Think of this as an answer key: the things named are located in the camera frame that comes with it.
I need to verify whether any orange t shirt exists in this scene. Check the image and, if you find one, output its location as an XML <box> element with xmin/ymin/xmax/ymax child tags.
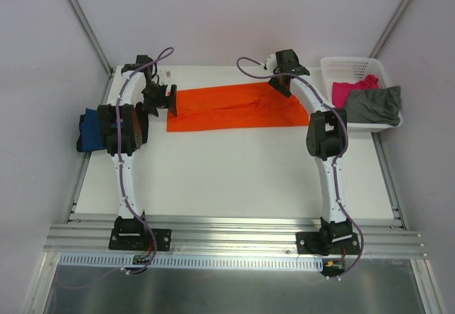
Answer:
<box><xmin>167</xmin><ymin>82</ymin><xmax>309</xmax><ymax>132</ymax></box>

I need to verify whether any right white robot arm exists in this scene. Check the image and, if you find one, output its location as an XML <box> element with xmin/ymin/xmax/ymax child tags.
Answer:
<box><xmin>265</xmin><ymin>49</ymin><xmax>353</xmax><ymax>256</ymax></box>

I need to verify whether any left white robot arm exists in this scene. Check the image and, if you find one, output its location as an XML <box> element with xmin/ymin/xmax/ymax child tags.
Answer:
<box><xmin>97</xmin><ymin>47</ymin><xmax>178</xmax><ymax>249</ymax></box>

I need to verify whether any pink t shirt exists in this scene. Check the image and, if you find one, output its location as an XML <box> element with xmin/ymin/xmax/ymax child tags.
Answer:
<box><xmin>332</xmin><ymin>75</ymin><xmax>379</xmax><ymax>108</ymax></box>

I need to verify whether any blue folded t shirt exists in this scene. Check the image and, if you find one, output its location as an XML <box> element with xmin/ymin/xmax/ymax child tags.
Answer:
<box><xmin>76</xmin><ymin>108</ymin><xmax>105</xmax><ymax>153</ymax></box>

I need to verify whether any white plastic basket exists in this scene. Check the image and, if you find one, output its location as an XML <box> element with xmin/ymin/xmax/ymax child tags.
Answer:
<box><xmin>321</xmin><ymin>57</ymin><xmax>402</xmax><ymax>132</ymax></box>

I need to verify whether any grey t shirt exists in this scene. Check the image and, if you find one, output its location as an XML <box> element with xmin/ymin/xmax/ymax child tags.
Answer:
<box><xmin>344</xmin><ymin>86</ymin><xmax>402</xmax><ymax>127</ymax></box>

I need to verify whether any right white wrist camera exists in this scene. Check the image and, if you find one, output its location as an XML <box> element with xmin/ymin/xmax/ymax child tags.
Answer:
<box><xmin>262</xmin><ymin>53</ymin><xmax>278</xmax><ymax>75</ymax></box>

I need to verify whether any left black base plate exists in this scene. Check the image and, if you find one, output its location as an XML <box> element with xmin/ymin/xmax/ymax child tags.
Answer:
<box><xmin>108</xmin><ymin>229</ymin><xmax>172</xmax><ymax>251</ymax></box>

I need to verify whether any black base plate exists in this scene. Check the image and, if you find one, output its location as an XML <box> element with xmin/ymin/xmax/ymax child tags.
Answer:
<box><xmin>108</xmin><ymin>229</ymin><xmax>172</xmax><ymax>251</ymax></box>
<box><xmin>295</xmin><ymin>232</ymin><xmax>360</xmax><ymax>256</ymax></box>

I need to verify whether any white slotted cable duct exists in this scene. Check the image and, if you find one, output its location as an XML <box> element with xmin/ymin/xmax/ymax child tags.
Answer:
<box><xmin>59</xmin><ymin>253</ymin><xmax>323</xmax><ymax>272</ymax></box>

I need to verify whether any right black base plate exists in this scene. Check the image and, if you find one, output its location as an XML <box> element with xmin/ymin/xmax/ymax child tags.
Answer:
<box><xmin>295</xmin><ymin>232</ymin><xmax>360</xmax><ymax>256</ymax></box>

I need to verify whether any aluminium mounting rail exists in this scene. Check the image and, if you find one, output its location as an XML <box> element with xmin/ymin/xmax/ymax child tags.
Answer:
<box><xmin>44</xmin><ymin>214</ymin><xmax>429</xmax><ymax>259</ymax></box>

